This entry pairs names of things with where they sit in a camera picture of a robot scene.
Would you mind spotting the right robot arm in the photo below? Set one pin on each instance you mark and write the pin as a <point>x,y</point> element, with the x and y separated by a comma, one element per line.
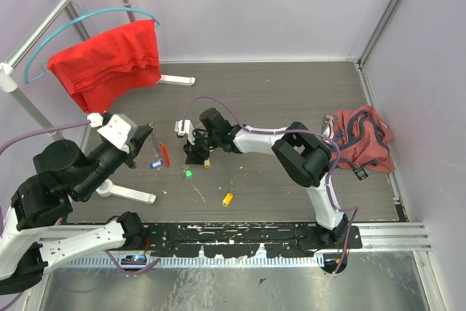
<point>303,156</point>

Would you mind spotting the red cloth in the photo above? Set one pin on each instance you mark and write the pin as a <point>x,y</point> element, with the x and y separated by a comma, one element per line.
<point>98,71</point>

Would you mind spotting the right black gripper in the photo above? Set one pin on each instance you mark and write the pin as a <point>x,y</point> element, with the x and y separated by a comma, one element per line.
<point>194,155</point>

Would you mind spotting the blue tag key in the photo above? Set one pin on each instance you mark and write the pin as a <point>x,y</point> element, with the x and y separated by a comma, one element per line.
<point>156,164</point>

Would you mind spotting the metal key holder red handle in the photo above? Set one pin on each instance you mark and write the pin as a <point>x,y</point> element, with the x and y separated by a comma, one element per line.
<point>159,150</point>

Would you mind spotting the teal clothes hanger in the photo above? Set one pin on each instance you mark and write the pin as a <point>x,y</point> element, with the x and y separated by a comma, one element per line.
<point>27,80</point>

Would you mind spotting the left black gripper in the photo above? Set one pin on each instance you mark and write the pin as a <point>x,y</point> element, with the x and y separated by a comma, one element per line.
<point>137,143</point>

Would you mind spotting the reddish shirt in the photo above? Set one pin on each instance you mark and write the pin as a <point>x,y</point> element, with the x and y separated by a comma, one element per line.
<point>363,140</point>

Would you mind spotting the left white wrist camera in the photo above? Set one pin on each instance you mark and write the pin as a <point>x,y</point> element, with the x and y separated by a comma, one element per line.
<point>117,129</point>

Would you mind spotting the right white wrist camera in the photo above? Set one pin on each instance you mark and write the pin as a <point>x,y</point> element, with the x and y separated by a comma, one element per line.
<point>184,129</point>

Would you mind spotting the green tag key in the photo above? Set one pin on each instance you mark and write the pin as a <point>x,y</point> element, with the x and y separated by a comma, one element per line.
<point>187,172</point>

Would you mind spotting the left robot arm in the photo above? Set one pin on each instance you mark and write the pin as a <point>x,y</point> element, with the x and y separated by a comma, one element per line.
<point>64,174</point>

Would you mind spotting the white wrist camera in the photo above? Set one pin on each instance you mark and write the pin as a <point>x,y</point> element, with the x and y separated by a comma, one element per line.
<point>184,129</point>
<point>117,129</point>

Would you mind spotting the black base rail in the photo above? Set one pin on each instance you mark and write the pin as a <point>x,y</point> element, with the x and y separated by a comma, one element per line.
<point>235,240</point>

